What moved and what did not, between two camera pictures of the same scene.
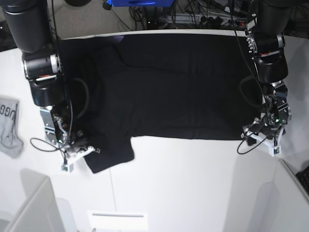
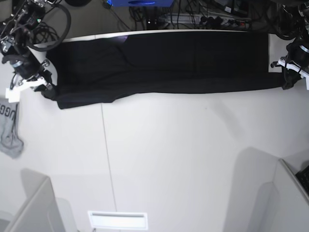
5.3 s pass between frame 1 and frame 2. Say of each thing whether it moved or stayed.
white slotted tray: stayed
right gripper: moved
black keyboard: stayed
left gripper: moved
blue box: stayed
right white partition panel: stayed
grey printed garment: stayed
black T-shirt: moved
